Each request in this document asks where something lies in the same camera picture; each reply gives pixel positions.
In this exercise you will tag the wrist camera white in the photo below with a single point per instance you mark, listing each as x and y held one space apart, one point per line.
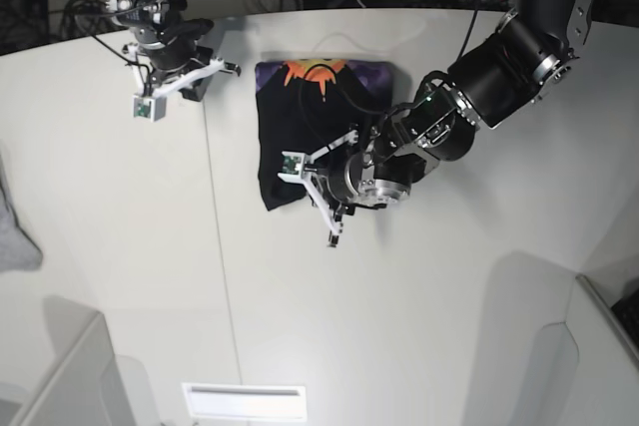
192 86
298 168

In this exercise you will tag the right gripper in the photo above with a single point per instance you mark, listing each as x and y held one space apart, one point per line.
174 52

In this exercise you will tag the black keyboard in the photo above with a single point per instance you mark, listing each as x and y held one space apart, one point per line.
626 310

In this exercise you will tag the grey cloth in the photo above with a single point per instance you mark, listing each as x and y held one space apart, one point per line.
18 251

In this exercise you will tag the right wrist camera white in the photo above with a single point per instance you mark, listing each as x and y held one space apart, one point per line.
192 86

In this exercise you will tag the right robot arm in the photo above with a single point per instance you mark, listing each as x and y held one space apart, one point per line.
142 13

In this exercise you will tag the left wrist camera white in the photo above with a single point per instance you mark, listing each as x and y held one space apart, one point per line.
298 168

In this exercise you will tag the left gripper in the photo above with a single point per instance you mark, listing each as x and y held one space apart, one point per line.
338 176

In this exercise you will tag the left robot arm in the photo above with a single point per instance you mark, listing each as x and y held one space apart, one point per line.
531 49

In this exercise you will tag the black T-shirt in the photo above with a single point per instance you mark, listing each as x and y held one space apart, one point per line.
305 104

